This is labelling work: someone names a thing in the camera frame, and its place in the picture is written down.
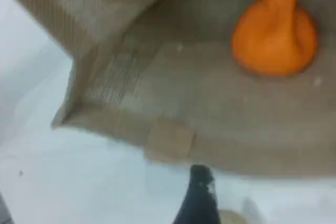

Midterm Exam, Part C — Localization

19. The beige egg yolk pastry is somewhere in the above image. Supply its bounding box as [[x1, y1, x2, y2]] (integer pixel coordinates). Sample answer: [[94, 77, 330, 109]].
[[217, 209, 249, 224]]

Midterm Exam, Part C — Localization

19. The brown burlap bag with handle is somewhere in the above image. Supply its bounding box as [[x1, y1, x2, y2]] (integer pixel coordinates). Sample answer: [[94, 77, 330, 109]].
[[0, 0, 336, 182]]

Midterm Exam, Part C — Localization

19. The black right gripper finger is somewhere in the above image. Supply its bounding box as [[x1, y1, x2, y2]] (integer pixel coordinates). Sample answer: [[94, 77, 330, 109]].
[[172, 165, 220, 224]]

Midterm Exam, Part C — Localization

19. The orange mandarin fruit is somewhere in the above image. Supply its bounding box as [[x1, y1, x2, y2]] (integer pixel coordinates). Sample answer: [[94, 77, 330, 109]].
[[230, 0, 319, 78]]

